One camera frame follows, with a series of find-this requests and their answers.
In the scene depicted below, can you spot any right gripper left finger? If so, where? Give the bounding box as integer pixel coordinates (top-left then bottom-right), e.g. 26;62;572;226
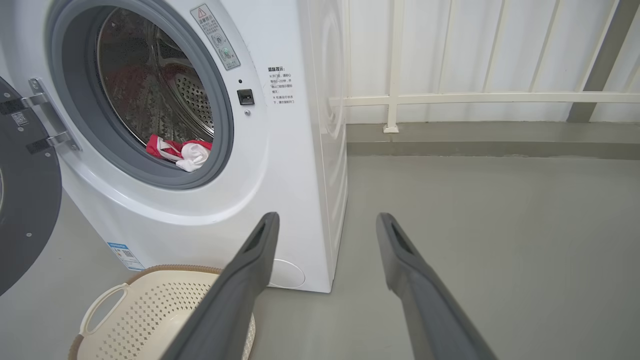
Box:
160;212;281;360

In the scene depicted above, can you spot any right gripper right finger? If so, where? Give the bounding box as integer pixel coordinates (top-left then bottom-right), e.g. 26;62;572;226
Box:
376;212;498;360

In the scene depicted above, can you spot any red and white garment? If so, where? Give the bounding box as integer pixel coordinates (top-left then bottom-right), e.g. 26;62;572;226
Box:
146;134;213;173

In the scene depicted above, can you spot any black round washing machine door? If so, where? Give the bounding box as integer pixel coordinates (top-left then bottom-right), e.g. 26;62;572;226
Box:
0;75;63;297

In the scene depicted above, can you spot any cream perforated laundry basket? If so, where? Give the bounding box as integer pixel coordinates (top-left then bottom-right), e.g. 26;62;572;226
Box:
67;264;257;360

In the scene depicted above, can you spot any white washing machine body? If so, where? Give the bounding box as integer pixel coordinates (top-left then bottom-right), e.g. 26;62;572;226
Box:
0;0;349;294

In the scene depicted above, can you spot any steel washing machine drum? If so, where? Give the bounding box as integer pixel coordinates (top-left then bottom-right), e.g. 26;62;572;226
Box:
96;6;216;151

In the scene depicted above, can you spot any grey rubber door gasket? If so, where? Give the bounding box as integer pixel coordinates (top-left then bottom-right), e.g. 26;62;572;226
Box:
46;0;235;191

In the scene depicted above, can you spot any metal door hinge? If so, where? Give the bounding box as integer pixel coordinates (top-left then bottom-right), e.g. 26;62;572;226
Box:
0;77;81;153

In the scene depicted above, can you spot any round white filter cover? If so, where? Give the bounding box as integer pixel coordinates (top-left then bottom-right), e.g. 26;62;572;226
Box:
267;258;306;289

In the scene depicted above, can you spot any blue energy label sticker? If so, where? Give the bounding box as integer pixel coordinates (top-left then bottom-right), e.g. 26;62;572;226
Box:
107;242;146;272

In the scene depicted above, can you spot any white metal railing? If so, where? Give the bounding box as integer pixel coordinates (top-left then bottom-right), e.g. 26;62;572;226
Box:
342;0;640;134

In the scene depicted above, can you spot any grey warning sticker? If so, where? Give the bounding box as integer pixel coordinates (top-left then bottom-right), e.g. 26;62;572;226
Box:
190;4;241;71

